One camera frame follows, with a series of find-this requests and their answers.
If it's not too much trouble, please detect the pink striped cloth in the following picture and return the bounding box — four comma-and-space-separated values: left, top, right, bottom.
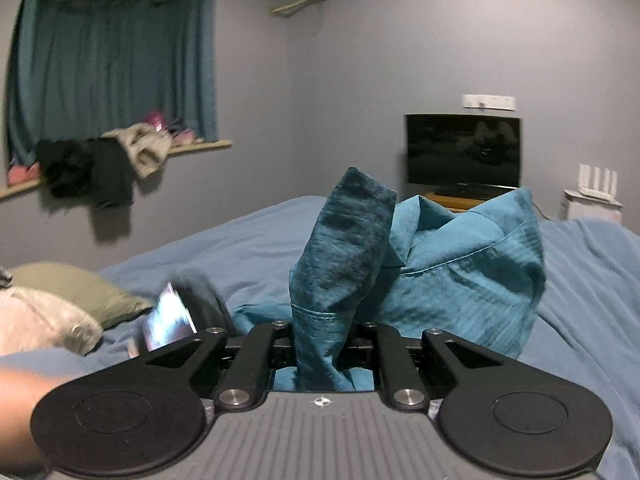
142, 110, 169, 134

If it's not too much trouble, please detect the teal hooded jacket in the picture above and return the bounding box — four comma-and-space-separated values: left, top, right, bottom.
232, 166, 547, 392

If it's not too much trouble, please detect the blue window curtain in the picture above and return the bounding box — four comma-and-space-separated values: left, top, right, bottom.
5, 0, 221, 166

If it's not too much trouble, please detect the white pillow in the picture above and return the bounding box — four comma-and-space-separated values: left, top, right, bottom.
0, 287, 103, 356

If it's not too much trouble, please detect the white wall outlet strip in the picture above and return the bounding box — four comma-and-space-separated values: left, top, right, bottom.
462, 94, 516, 111

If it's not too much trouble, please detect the person's left forearm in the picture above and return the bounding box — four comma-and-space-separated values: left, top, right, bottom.
0, 365, 68, 476

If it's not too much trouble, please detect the blue bed sheet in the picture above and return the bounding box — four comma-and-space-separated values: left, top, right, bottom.
0, 195, 640, 480

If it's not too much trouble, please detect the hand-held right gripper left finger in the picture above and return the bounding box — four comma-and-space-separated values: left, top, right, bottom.
145, 324, 296, 408

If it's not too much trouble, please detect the wooden television stand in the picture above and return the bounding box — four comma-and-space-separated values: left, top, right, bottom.
422, 192, 493, 213

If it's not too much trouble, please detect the white box appliance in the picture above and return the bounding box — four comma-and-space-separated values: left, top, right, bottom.
562, 189, 625, 225

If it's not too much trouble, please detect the black flat screen television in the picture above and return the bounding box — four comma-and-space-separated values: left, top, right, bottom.
405, 113, 522, 202

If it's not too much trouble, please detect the white router with antennas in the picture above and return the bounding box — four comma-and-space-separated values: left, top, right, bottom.
577, 162, 618, 200

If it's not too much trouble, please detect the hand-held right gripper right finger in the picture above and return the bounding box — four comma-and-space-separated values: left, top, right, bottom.
350, 324, 521, 408

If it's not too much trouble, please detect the black garment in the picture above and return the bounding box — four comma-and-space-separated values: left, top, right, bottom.
36, 137, 136, 211

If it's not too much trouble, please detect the olive green pillow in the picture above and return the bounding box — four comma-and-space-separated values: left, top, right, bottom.
10, 261, 153, 331

